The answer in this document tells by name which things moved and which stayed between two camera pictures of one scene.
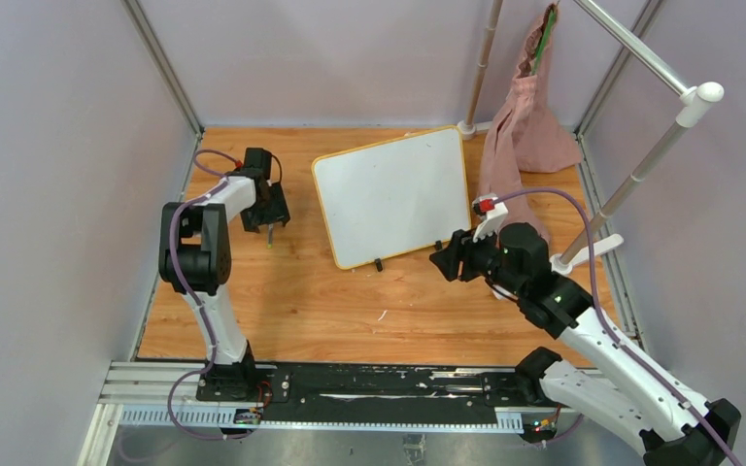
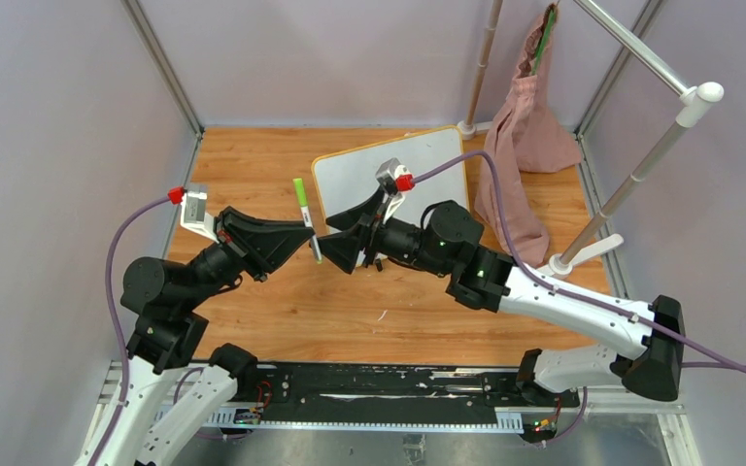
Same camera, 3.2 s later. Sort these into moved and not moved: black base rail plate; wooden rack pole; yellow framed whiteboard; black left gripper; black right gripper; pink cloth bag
Moved: black right gripper; black left gripper
Not moved: wooden rack pole; yellow framed whiteboard; pink cloth bag; black base rail plate
